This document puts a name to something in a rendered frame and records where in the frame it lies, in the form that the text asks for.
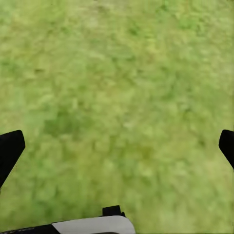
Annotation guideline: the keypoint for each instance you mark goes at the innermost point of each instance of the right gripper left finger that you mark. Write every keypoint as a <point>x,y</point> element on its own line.
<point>12,145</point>

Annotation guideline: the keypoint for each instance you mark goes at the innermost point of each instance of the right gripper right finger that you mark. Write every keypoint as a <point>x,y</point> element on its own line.
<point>226,144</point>

